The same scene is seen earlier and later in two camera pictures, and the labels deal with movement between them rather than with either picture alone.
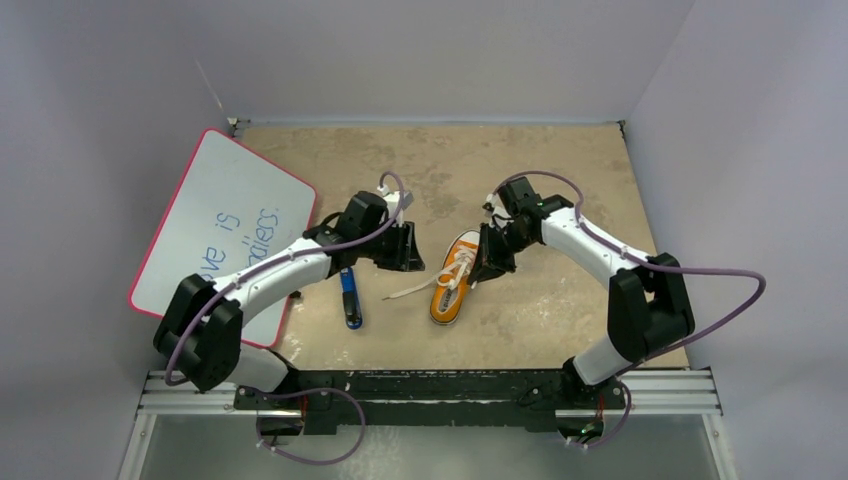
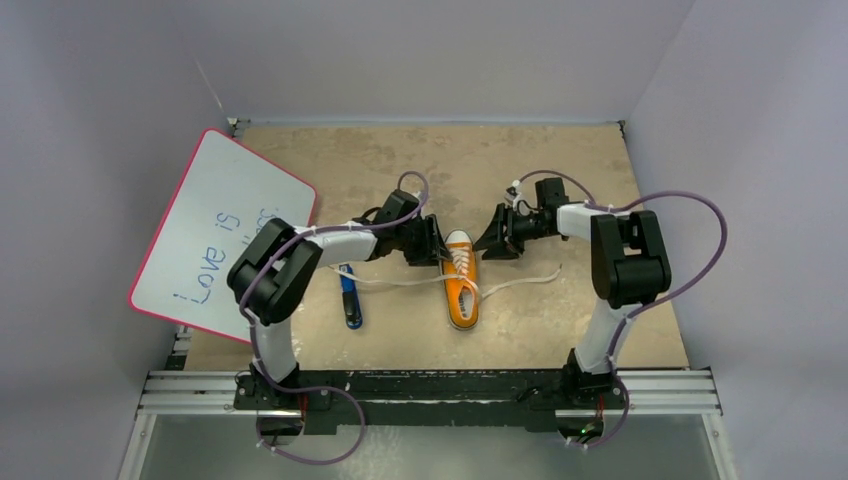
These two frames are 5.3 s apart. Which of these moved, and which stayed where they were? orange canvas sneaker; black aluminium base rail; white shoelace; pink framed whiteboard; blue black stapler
Moved: white shoelace; orange canvas sneaker
Stayed: blue black stapler; pink framed whiteboard; black aluminium base rail
